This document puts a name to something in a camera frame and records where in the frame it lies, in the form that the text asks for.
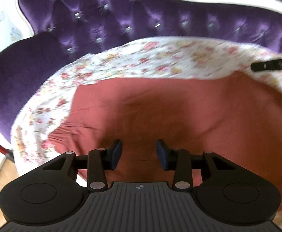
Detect rust red pants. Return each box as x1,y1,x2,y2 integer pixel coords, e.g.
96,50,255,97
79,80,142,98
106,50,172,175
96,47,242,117
47,72,282,211

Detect white floral bed sheet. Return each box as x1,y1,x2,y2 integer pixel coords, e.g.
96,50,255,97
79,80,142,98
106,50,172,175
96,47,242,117
11,37,282,175

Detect red grey vacuum cleaner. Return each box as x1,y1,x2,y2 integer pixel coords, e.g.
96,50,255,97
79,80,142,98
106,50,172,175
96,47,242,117
0,145,14,162

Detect purple tufted velvet sofa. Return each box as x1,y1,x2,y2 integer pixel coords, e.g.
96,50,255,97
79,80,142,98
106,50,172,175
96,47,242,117
0,0,282,139

